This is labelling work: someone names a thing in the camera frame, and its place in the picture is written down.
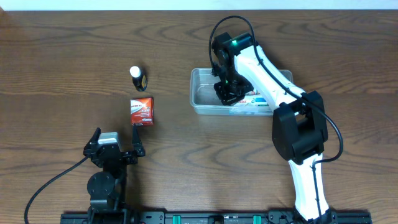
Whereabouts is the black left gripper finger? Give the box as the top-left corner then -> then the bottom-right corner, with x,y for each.
131,124 -> 142,151
90,128 -> 101,144

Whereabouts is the white Panadol box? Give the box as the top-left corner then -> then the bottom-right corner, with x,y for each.
233,94 -> 268,107

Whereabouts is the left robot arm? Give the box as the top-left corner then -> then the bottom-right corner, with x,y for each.
83,125 -> 146,212

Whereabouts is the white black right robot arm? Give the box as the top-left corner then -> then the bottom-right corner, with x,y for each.
209,32 -> 332,223

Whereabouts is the clear plastic container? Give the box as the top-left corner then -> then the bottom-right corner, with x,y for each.
189,67 -> 294,117

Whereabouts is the red medicine box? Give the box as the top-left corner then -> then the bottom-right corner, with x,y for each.
130,97 -> 154,126

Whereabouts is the dark bottle white cap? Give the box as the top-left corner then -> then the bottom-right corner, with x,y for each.
129,66 -> 147,91

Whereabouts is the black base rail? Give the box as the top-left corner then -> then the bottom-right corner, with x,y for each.
60,210 -> 373,224

